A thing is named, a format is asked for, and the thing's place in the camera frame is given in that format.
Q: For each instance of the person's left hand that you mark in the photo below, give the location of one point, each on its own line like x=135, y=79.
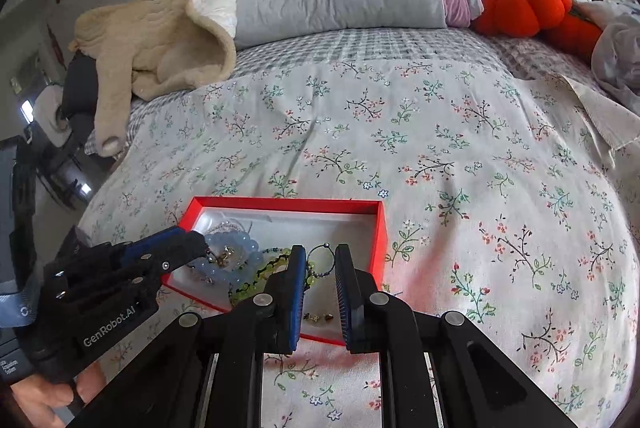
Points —
x=40, y=398

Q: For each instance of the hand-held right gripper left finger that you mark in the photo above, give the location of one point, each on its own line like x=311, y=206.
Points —
x=298, y=288

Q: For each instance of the black chair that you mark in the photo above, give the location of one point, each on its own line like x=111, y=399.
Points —
x=60, y=168

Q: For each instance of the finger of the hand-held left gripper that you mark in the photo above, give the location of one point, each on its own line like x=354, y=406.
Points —
x=177, y=268
x=165, y=243

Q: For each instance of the orange pumpkin plush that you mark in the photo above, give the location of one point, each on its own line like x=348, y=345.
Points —
x=535, y=8

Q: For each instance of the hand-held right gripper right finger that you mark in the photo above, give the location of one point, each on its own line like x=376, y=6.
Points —
x=345, y=298

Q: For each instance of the beige fabric sheet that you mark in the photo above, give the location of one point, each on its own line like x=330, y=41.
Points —
x=605, y=108

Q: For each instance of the white cloth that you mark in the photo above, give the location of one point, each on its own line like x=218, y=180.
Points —
x=52, y=113

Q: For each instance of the beige fleece jacket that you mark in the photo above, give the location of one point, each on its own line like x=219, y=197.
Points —
x=145, y=38

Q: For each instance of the grey white duvet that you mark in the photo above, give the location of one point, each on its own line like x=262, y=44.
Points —
x=620, y=58

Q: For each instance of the small bright screen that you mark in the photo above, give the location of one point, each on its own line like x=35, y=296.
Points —
x=26, y=108

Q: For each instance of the dark grey cloth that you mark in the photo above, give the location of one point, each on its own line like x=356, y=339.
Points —
x=80, y=83

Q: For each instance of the floral bed cover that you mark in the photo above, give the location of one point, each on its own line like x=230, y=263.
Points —
x=450, y=158

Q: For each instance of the red cardboard box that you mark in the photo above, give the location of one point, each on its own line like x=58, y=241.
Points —
x=320, y=208

